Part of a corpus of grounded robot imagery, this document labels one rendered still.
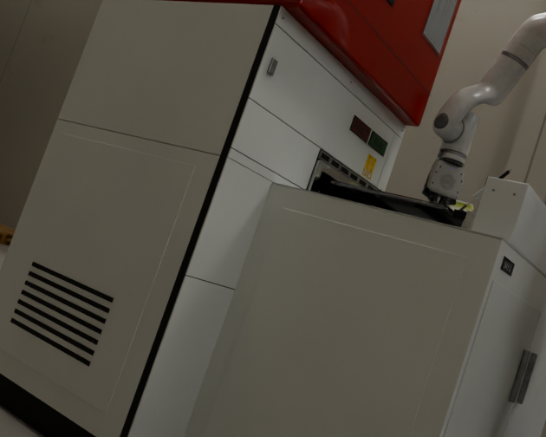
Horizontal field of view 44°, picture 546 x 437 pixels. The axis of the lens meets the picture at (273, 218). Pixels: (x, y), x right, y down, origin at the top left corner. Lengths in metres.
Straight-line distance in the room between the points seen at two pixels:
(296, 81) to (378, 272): 0.56
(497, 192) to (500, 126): 3.38
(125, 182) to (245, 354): 0.55
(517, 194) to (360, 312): 0.44
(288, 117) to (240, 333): 0.58
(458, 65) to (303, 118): 3.51
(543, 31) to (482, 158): 2.88
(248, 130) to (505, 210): 0.63
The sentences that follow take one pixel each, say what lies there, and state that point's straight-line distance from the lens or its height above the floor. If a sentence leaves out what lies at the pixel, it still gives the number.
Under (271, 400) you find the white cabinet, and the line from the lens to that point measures 1.67.
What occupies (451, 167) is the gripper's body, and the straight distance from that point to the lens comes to 2.05.
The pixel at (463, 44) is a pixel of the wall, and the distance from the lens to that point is 5.36.
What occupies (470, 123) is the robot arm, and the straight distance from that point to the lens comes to 2.08.
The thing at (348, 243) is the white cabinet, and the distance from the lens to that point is 1.62.
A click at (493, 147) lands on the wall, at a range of 4.91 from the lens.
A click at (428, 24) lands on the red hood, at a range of 2.30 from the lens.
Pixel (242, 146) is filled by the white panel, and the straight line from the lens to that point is 1.67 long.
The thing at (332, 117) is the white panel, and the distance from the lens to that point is 1.97.
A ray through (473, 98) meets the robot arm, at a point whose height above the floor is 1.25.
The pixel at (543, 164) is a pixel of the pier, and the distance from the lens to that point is 4.66.
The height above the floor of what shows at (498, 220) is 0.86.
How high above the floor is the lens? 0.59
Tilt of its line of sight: 5 degrees up
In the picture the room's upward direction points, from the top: 19 degrees clockwise
